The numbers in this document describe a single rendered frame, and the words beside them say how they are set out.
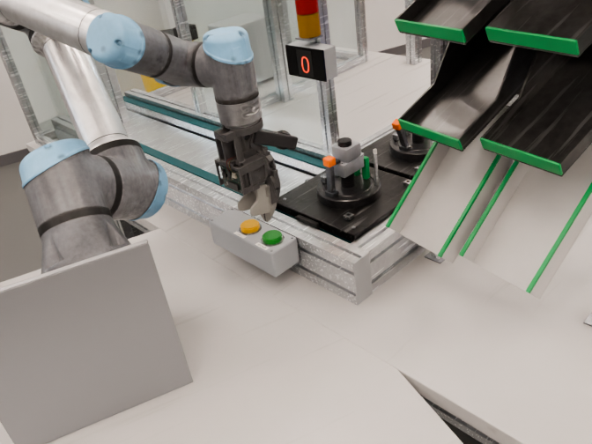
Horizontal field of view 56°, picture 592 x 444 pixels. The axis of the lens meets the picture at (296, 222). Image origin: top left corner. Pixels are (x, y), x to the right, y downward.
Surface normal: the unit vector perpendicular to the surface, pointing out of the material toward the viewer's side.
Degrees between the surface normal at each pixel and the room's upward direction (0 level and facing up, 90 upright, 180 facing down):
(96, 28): 60
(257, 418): 0
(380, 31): 90
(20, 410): 90
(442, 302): 0
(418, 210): 45
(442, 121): 25
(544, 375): 0
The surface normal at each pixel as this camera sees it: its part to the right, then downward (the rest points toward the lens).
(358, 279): 0.69, 0.31
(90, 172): 0.79, -0.42
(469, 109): -0.47, -0.60
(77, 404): 0.41, 0.43
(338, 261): -0.71, 0.45
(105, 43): -0.48, 0.03
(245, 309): -0.13, -0.84
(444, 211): -0.67, -0.32
